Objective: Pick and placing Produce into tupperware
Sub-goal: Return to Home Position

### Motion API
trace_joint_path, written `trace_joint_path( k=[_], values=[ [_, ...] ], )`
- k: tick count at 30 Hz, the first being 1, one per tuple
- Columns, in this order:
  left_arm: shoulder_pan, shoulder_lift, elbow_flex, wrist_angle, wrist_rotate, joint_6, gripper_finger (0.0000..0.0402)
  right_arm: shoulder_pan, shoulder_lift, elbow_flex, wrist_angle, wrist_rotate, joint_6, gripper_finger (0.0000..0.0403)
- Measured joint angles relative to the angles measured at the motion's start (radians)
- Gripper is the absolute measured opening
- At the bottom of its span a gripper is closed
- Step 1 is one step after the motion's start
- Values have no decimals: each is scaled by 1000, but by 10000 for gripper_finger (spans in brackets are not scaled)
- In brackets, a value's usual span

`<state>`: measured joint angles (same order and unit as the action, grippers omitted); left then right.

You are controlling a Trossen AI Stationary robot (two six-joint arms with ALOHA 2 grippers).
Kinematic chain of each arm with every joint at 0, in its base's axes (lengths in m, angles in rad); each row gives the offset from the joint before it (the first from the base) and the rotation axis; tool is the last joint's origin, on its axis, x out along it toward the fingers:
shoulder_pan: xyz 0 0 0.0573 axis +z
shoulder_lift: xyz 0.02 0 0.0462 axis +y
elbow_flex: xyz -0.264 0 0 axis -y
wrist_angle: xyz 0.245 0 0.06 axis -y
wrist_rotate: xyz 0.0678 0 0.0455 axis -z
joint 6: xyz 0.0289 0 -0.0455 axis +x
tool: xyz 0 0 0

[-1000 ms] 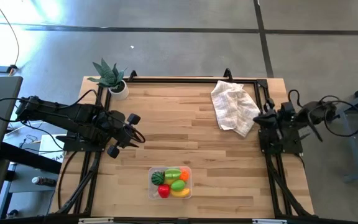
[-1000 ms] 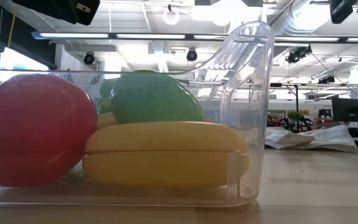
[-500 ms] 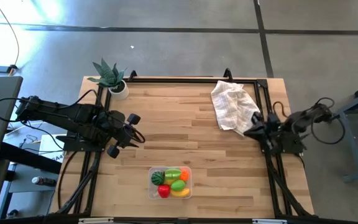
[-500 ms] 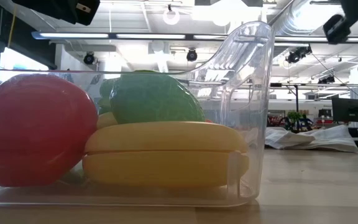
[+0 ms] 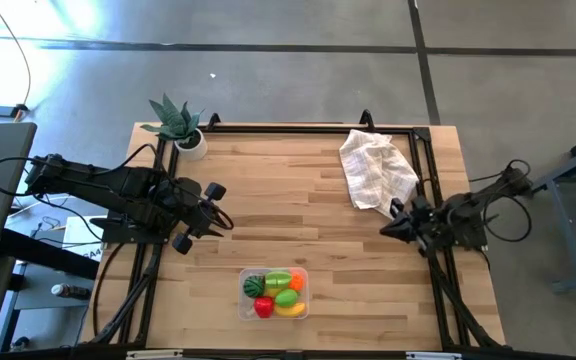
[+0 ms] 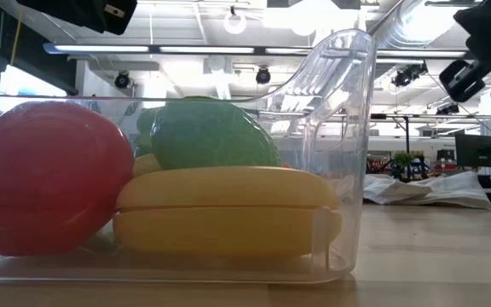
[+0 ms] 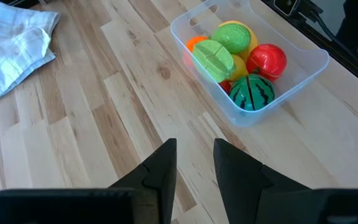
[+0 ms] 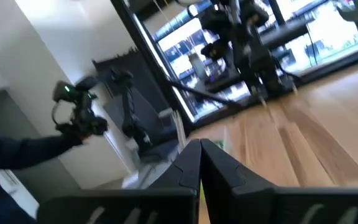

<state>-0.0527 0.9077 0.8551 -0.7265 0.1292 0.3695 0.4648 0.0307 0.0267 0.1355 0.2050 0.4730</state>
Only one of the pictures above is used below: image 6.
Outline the yellow toy lemon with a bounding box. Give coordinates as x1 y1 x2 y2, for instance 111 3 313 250
132 153 164 178

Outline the black ceiling spotlight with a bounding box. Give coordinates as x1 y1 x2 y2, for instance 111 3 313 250
255 67 272 85
114 71 131 90

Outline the green background plant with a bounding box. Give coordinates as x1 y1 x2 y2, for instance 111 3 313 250
392 152 416 180

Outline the black pole frame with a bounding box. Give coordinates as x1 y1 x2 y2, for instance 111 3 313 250
371 113 483 154

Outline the red toy apple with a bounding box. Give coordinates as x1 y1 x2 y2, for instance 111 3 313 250
0 101 136 258

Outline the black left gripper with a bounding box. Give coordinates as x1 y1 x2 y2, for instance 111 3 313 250
14 0 101 31

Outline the white checked cloth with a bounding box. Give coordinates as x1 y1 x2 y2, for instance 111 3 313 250
363 170 491 210

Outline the long ceiling light bar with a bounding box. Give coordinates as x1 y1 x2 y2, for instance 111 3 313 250
43 41 468 60

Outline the black ceiling camera rig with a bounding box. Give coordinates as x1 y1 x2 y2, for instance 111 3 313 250
391 62 429 89

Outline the silver air duct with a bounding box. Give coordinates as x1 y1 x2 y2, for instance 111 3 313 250
371 0 455 50

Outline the clear plastic tupperware container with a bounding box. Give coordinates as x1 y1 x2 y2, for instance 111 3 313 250
0 28 378 285

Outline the black computer monitor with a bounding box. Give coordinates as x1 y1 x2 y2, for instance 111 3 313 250
454 134 491 170

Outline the yellow toy banana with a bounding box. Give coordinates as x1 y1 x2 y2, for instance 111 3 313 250
113 165 343 257

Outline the green leafy toy vegetable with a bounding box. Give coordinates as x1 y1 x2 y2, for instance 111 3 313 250
133 106 165 159

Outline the white ring lamp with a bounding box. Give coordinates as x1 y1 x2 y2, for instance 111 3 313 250
222 10 248 36

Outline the green bumpy toy fruit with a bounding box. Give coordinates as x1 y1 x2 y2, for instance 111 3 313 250
150 96 282 171

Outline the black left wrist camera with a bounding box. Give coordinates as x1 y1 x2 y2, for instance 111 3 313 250
95 0 138 36

